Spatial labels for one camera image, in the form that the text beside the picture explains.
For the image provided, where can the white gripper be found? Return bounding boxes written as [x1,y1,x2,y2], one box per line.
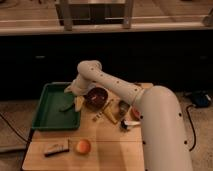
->
[64,75,95,112]

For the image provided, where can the green pepper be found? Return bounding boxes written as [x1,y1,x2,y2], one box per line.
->
[59,102,75,112]

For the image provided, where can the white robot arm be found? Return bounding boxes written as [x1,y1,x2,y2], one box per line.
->
[65,60,193,171]

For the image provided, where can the green plastic tray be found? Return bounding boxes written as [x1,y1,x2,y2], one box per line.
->
[32,83,81,131]

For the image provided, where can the dark red bowl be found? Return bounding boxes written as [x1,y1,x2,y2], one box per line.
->
[85,87,108,108]

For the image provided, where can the yellow wedge object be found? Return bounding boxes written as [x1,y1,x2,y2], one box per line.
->
[102,99,119,124]

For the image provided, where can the small metal cup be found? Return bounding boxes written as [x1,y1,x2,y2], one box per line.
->
[119,100,130,116]

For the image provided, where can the orange round fruit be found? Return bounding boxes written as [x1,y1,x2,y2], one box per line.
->
[76,139,91,155]

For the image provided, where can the black and white small tool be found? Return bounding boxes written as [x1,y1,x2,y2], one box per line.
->
[121,119,140,130]

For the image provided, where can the wooden block with dark base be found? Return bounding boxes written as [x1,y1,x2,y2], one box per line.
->
[44,140,69,157]

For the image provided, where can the dark device on floor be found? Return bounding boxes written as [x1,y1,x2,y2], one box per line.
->
[189,92,212,108]

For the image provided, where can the black floor cable left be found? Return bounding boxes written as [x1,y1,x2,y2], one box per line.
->
[0,113,29,144]

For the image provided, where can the black floor cable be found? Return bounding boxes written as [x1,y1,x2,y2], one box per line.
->
[185,103,198,152]
[0,113,29,144]

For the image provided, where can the metal frame stand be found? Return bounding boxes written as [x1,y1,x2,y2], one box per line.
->
[54,0,134,31]

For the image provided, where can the black floor cable right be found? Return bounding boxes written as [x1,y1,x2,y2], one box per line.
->
[185,103,198,152]

